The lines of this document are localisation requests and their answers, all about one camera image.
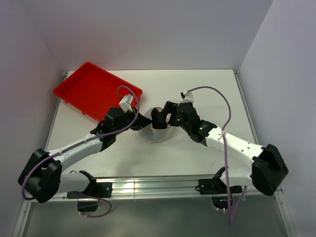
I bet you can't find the white mesh laundry bag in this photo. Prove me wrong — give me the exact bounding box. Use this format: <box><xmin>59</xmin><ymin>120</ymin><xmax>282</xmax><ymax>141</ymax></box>
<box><xmin>138</xmin><ymin>106</ymin><xmax>175</xmax><ymax>144</ymax></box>

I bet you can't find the black cloth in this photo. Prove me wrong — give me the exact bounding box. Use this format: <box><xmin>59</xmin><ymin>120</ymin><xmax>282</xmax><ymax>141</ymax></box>
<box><xmin>151</xmin><ymin>108</ymin><xmax>168</xmax><ymax>129</ymax></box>

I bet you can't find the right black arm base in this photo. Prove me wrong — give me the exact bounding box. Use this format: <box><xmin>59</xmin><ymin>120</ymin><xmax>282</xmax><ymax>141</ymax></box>
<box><xmin>196</xmin><ymin>178</ymin><xmax>242</xmax><ymax>211</ymax></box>

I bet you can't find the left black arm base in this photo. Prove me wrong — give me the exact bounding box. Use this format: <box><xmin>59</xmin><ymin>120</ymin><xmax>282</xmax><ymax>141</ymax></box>
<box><xmin>67</xmin><ymin>182</ymin><xmax>112</xmax><ymax>214</ymax></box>

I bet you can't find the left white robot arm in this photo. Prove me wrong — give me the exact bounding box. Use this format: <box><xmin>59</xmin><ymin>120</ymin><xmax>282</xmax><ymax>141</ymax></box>
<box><xmin>18</xmin><ymin>107</ymin><xmax>152</xmax><ymax>203</ymax></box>

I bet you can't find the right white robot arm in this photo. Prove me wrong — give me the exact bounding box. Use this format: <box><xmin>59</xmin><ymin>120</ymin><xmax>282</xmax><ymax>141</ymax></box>
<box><xmin>162</xmin><ymin>101</ymin><xmax>288</xmax><ymax>196</ymax></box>

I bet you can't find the red plastic tray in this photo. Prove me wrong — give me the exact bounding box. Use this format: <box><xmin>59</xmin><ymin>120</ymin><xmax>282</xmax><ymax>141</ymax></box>
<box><xmin>53</xmin><ymin>62</ymin><xmax>143</xmax><ymax>121</ymax></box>

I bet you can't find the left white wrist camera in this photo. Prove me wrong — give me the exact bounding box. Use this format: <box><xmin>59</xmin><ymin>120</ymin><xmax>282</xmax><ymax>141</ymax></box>
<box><xmin>119</xmin><ymin>94</ymin><xmax>134</xmax><ymax>112</ymax></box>

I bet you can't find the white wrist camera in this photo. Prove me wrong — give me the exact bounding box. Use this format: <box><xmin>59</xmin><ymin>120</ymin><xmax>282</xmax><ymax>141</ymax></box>
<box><xmin>180</xmin><ymin>91</ymin><xmax>195</xmax><ymax>103</ymax></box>
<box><xmin>119</xmin><ymin>94</ymin><xmax>134</xmax><ymax>112</ymax></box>

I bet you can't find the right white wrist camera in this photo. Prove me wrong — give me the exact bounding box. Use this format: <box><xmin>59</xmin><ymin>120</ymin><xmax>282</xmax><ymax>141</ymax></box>
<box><xmin>180</xmin><ymin>91</ymin><xmax>195</xmax><ymax>103</ymax></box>

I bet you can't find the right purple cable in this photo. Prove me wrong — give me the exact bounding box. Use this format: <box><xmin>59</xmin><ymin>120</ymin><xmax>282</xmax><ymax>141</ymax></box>
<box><xmin>187</xmin><ymin>86</ymin><xmax>247</xmax><ymax>227</ymax></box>

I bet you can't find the purple cable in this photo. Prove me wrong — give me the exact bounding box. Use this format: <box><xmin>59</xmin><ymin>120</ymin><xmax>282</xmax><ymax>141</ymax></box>
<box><xmin>187</xmin><ymin>86</ymin><xmax>247</xmax><ymax>227</ymax></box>
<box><xmin>21</xmin><ymin>85</ymin><xmax>140</xmax><ymax>218</ymax></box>

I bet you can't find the aluminium mounting rail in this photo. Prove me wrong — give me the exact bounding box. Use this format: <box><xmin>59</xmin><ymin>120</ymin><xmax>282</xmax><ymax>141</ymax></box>
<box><xmin>23</xmin><ymin>172</ymin><xmax>283</xmax><ymax>202</ymax></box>

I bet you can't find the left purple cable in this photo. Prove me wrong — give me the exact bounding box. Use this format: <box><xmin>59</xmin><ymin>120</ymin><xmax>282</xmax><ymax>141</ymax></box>
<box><xmin>21</xmin><ymin>85</ymin><xmax>140</xmax><ymax>218</ymax></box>

